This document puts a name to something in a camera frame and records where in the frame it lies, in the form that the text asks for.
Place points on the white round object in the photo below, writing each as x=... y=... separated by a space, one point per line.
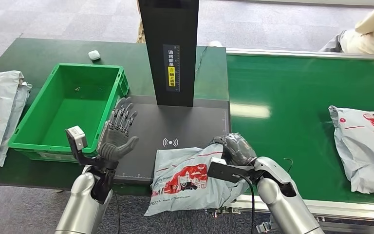
x=214 y=43

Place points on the black scanner platform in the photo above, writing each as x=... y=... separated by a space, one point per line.
x=187 y=126

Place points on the yellow and white column label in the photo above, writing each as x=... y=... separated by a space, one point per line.
x=171 y=76

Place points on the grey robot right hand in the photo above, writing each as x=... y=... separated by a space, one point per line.
x=237 y=150

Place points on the white earbud case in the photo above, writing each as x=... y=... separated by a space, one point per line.
x=93 y=55

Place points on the plain grey mailer bag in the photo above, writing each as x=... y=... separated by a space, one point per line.
x=20 y=100

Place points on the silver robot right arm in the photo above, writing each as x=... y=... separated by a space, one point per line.
x=280 y=200

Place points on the conveyor control electronics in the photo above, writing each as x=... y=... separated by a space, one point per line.
x=229 y=210

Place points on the person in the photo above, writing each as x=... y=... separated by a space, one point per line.
x=141 y=34

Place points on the green plastic crate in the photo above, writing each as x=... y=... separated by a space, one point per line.
x=67 y=113

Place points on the black scanner column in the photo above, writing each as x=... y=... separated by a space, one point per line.
x=167 y=25

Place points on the aluminium conveyor frame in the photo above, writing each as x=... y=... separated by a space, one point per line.
x=335 y=210

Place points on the green conveyor belt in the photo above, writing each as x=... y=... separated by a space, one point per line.
x=287 y=84

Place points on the green table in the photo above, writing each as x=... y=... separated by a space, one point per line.
x=29 y=55

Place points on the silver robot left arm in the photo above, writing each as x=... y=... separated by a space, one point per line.
x=80 y=206

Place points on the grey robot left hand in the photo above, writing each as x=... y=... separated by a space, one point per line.
x=116 y=147

